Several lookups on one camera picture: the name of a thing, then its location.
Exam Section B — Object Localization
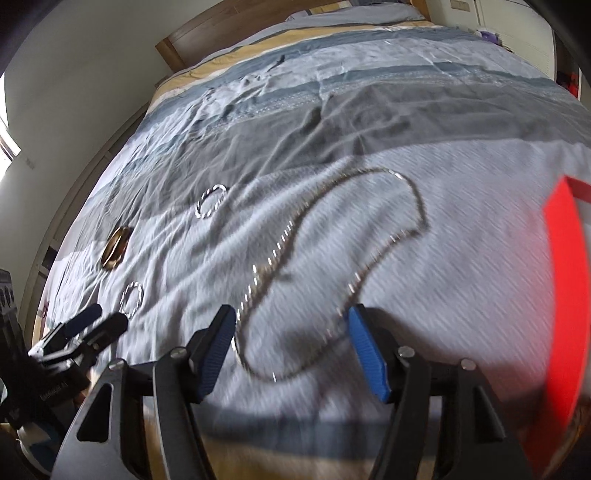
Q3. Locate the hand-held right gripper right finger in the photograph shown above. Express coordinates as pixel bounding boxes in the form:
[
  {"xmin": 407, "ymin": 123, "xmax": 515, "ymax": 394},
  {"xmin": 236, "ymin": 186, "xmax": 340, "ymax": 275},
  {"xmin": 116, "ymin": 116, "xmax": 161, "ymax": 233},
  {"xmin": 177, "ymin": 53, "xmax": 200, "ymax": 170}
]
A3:
[{"xmin": 347, "ymin": 304, "xmax": 527, "ymax": 480}]

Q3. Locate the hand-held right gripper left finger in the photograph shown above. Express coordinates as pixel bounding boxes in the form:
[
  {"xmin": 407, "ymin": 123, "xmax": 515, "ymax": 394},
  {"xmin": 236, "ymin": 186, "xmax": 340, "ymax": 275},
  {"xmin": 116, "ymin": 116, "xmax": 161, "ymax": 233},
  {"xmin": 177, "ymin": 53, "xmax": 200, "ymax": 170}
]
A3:
[{"xmin": 54, "ymin": 304, "xmax": 238, "ymax": 480}]

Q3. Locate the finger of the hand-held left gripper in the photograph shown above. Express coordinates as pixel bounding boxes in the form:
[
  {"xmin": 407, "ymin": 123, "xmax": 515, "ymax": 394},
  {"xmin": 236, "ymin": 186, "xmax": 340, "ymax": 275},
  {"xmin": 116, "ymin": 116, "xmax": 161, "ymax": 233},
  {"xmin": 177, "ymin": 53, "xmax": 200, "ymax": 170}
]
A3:
[
  {"xmin": 44, "ymin": 314, "xmax": 129, "ymax": 370},
  {"xmin": 30, "ymin": 303, "xmax": 103, "ymax": 357}
]

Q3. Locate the silver chain necklace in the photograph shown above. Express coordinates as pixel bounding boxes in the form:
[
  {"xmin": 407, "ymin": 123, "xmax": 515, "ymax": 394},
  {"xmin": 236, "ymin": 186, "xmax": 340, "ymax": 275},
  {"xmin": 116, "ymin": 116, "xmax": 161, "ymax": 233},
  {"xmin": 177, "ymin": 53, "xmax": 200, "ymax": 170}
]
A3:
[{"xmin": 233, "ymin": 167, "xmax": 430, "ymax": 383}]

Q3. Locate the red cardboard box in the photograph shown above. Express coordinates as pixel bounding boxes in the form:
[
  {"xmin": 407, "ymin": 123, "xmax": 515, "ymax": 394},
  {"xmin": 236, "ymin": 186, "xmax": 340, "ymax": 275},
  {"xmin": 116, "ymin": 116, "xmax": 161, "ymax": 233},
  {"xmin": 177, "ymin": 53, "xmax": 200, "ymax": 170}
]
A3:
[{"xmin": 526, "ymin": 174, "xmax": 591, "ymax": 478}]

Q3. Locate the brown tortoiseshell bangle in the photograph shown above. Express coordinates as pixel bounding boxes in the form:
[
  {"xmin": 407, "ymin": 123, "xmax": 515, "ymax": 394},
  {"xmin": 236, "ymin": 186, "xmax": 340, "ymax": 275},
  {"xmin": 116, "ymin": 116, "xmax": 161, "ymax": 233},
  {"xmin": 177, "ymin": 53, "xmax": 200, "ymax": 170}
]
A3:
[{"xmin": 102, "ymin": 226, "xmax": 131, "ymax": 270}]

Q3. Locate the window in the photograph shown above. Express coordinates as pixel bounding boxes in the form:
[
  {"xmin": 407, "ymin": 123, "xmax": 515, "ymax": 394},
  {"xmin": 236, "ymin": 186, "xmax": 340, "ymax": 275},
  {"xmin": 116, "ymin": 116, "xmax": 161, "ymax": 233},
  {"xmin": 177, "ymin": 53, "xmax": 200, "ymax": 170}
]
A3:
[{"xmin": 0, "ymin": 74, "xmax": 21, "ymax": 160}]

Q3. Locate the wooden bed headboard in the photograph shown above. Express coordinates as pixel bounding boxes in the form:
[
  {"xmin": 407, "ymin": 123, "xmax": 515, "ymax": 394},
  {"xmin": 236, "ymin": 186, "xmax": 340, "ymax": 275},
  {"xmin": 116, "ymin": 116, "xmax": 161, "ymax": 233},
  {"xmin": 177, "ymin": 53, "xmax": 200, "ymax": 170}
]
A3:
[{"xmin": 154, "ymin": 0, "xmax": 432, "ymax": 75}]

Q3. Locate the blue grey pillow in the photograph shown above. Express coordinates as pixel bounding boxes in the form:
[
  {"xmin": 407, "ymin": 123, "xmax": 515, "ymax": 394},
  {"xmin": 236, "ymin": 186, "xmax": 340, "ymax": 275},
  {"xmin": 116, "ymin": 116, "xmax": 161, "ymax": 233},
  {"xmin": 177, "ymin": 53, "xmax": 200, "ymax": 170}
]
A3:
[{"xmin": 284, "ymin": 2, "xmax": 426, "ymax": 25}]

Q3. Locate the white wardrobe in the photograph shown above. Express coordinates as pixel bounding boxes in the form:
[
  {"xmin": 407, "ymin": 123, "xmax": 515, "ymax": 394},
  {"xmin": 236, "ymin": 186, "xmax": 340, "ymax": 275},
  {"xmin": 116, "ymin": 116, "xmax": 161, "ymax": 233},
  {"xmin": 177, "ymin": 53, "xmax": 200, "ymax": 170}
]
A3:
[{"xmin": 425, "ymin": 0, "xmax": 557, "ymax": 79}]

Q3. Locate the low white wall cabinet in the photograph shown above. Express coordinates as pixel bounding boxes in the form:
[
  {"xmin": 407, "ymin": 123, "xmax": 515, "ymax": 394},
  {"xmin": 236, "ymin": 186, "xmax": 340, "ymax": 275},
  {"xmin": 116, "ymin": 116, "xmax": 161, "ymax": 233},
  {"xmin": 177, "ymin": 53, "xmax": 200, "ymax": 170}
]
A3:
[{"xmin": 25, "ymin": 99, "xmax": 151, "ymax": 324}]

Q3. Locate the twisted silver bracelet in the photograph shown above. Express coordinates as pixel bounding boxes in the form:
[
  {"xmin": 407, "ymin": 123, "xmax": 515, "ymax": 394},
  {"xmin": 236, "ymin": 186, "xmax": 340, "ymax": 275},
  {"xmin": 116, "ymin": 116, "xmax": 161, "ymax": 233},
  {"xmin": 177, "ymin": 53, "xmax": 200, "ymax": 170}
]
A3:
[{"xmin": 196, "ymin": 185, "xmax": 228, "ymax": 219}]

